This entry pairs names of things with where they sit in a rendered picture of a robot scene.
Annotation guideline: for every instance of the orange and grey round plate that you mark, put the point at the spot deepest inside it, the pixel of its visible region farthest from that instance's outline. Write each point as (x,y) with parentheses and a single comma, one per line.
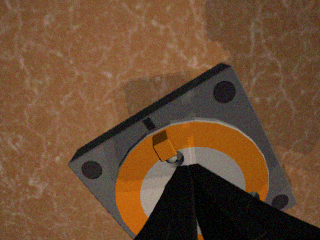
(220,147)

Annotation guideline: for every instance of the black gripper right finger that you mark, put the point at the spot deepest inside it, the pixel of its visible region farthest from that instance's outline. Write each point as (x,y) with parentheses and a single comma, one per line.
(226,212)

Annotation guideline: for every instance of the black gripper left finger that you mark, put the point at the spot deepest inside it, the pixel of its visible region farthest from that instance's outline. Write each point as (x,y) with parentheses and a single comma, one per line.
(174,217)

